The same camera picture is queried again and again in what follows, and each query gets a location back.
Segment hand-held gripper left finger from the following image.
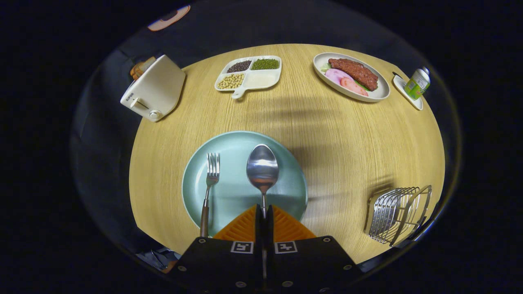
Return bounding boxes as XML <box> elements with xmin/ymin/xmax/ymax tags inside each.
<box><xmin>170</xmin><ymin>204</ymin><xmax>264</xmax><ymax>292</ymax></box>

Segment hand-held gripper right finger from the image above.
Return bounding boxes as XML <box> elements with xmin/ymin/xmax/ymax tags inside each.
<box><xmin>266</xmin><ymin>204</ymin><xmax>362</xmax><ymax>292</ymax></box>

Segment silver metal spoon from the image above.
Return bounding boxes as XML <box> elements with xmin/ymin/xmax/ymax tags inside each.
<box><xmin>246</xmin><ymin>144</ymin><xmax>279</xmax><ymax>278</ymax></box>

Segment silver fork with brown handle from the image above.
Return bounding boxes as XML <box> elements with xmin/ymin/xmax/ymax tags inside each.
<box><xmin>199</xmin><ymin>152</ymin><xmax>220</xmax><ymax>238</ymax></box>

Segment round teal plate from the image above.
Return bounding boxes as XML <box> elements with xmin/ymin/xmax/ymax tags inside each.
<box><xmin>182</xmin><ymin>131</ymin><xmax>308</xmax><ymax>237</ymax></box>

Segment white divided snack dish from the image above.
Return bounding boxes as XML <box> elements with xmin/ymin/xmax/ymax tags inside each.
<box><xmin>215</xmin><ymin>55</ymin><xmax>282</xmax><ymax>100</ymax></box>

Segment pile of yellow soybeans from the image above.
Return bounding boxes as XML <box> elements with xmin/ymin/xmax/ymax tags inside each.
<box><xmin>217</xmin><ymin>73</ymin><xmax>245</xmax><ymax>90</ymax></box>

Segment pile of black beans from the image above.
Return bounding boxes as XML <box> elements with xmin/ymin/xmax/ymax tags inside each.
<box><xmin>227</xmin><ymin>60</ymin><xmax>252</xmax><ymax>74</ymax></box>

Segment pile of green beans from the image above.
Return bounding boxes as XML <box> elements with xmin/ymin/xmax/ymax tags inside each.
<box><xmin>251</xmin><ymin>58</ymin><xmax>280</xmax><ymax>71</ymax></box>

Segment salmon pink ham slice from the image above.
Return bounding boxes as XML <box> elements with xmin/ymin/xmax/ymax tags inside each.
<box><xmin>340</xmin><ymin>77</ymin><xmax>369</xmax><ymax>97</ymax></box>

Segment pale pink ham slice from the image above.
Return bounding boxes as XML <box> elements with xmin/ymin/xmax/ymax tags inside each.
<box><xmin>325</xmin><ymin>69</ymin><xmax>349</xmax><ymax>85</ymax></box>

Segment cream white toaster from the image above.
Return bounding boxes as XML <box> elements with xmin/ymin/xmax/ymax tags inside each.
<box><xmin>120</xmin><ymin>55</ymin><xmax>186</xmax><ymax>122</ymax></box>

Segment oval cream plate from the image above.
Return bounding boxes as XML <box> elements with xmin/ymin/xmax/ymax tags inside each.
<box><xmin>313</xmin><ymin>52</ymin><xmax>391</xmax><ymax>102</ymax></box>

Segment brown grilled steak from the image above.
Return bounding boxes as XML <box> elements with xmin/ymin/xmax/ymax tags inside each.
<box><xmin>328</xmin><ymin>58</ymin><xmax>379</xmax><ymax>91</ymax></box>

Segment small white saucer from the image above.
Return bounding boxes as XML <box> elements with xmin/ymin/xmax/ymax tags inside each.
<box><xmin>392</xmin><ymin>73</ymin><xmax>424</xmax><ymax>111</ymax></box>

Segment toasted bread slices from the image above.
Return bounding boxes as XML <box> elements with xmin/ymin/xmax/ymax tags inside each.
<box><xmin>130</xmin><ymin>56</ymin><xmax>156</xmax><ymax>80</ymax></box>

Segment small green labelled can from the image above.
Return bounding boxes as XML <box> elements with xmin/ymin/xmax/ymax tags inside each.
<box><xmin>404</xmin><ymin>67</ymin><xmax>431</xmax><ymax>100</ymax></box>

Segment silver wire rack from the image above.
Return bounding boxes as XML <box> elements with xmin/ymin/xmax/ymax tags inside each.
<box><xmin>365</xmin><ymin>185</ymin><xmax>433</xmax><ymax>247</ymax></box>

